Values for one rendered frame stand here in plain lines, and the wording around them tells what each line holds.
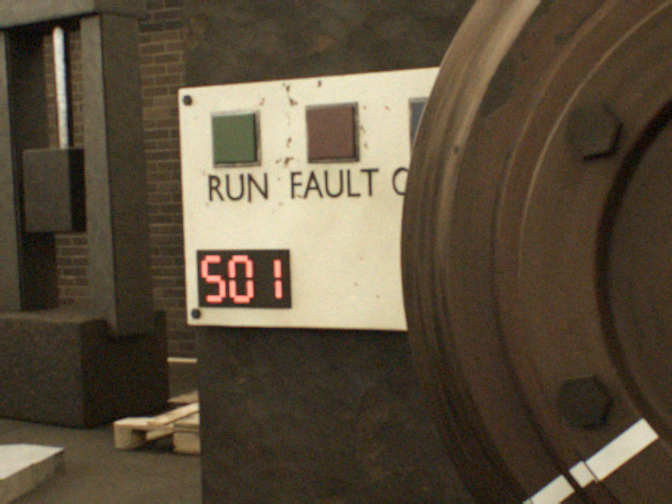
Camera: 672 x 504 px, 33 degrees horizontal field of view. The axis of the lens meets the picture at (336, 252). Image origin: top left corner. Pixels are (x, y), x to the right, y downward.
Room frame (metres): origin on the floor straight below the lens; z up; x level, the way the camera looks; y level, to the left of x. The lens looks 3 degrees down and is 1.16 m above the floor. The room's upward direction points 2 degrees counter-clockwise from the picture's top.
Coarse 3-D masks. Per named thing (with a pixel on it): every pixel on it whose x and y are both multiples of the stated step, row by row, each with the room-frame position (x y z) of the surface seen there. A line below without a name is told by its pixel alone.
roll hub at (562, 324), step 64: (640, 64) 0.50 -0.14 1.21; (640, 128) 0.50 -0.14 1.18; (576, 192) 0.51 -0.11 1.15; (640, 192) 0.51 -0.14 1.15; (576, 256) 0.52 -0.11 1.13; (640, 256) 0.51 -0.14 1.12; (576, 320) 0.52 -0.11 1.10; (640, 320) 0.51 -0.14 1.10; (640, 384) 0.51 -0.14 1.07; (576, 448) 0.52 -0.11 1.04
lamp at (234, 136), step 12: (216, 120) 0.85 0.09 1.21; (228, 120) 0.84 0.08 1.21; (240, 120) 0.84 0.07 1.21; (252, 120) 0.83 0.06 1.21; (216, 132) 0.85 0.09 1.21; (228, 132) 0.84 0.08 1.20; (240, 132) 0.84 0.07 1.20; (252, 132) 0.83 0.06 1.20; (216, 144) 0.85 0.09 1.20; (228, 144) 0.84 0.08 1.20; (240, 144) 0.84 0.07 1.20; (252, 144) 0.83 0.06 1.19; (216, 156) 0.85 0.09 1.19; (228, 156) 0.84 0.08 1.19; (240, 156) 0.84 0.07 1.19; (252, 156) 0.83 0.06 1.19
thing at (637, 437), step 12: (636, 432) 0.50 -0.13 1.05; (648, 432) 0.50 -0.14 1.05; (612, 444) 0.51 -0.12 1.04; (624, 444) 0.51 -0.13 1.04; (636, 444) 0.50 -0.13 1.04; (600, 456) 0.51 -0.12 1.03; (612, 456) 0.51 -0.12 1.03; (624, 456) 0.51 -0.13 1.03; (576, 468) 0.56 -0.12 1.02; (600, 468) 0.51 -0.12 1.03; (612, 468) 0.51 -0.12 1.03; (564, 480) 0.59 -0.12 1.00; (588, 480) 0.56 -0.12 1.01; (540, 492) 0.59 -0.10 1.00; (552, 492) 0.59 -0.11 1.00; (564, 492) 0.59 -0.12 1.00
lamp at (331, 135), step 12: (324, 108) 0.81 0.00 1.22; (336, 108) 0.80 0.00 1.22; (348, 108) 0.80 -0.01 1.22; (312, 120) 0.81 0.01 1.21; (324, 120) 0.81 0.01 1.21; (336, 120) 0.80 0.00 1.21; (348, 120) 0.80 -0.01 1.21; (312, 132) 0.81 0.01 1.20; (324, 132) 0.81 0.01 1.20; (336, 132) 0.80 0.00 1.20; (348, 132) 0.80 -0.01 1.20; (312, 144) 0.81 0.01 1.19; (324, 144) 0.81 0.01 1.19; (336, 144) 0.80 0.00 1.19; (348, 144) 0.80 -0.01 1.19; (312, 156) 0.81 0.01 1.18; (324, 156) 0.81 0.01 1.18; (336, 156) 0.80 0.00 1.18; (348, 156) 0.80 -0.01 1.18
